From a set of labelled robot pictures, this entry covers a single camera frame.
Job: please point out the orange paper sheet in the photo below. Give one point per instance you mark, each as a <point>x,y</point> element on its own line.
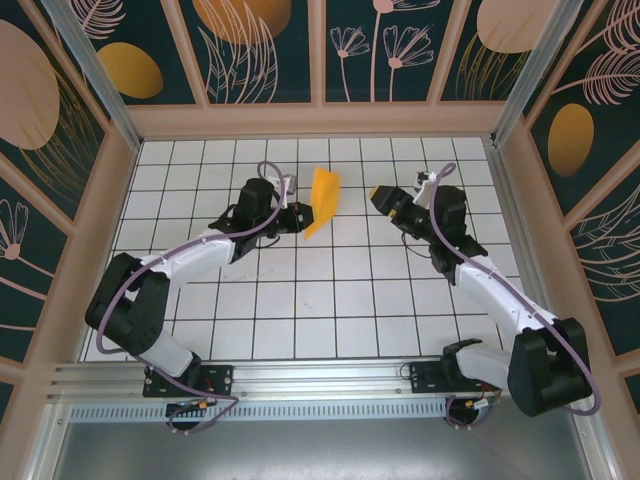
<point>325,200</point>

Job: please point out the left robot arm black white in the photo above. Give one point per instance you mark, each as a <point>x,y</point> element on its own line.
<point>130,310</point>

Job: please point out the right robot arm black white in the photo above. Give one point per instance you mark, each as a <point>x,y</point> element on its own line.
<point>545,375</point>

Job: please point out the grey metal sheet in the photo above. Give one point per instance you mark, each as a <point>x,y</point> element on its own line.
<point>320,450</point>

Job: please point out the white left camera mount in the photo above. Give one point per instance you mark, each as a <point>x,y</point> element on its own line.
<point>276,179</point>

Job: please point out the left wrist camera box silver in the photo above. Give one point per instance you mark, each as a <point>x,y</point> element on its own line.
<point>292,184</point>

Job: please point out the aluminium side rail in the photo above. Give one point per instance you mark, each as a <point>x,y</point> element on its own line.
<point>511,200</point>

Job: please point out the long aluminium mounting rail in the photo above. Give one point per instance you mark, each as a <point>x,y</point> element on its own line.
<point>320,375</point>

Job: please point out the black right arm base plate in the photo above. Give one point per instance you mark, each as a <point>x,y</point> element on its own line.
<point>425,380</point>

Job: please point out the aluminium frame post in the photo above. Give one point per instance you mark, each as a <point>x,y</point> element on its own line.
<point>537,70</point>
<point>97,75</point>

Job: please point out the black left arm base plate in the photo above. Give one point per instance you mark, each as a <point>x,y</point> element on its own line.
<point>220,380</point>

